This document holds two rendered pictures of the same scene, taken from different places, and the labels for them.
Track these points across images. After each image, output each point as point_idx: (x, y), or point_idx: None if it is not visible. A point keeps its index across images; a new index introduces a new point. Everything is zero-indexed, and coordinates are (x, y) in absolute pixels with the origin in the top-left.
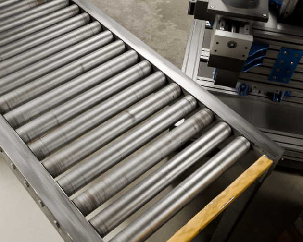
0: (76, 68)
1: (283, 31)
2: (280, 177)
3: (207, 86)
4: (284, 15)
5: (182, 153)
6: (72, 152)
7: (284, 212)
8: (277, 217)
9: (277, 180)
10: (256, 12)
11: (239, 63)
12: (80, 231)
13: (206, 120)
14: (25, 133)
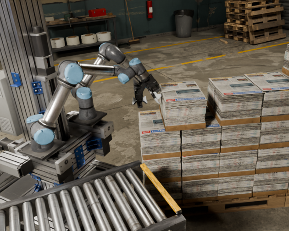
0: (47, 222)
1: (69, 144)
2: (115, 205)
3: None
4: (60, 139)
5: (126, 189)
6: (108, 228)
7: (135, 211)
8: (136, 215)
9: (116, 207)
10: (58, 144)
11: (70, 169)
12: (152, 229)
13: (112, 178)
14: None
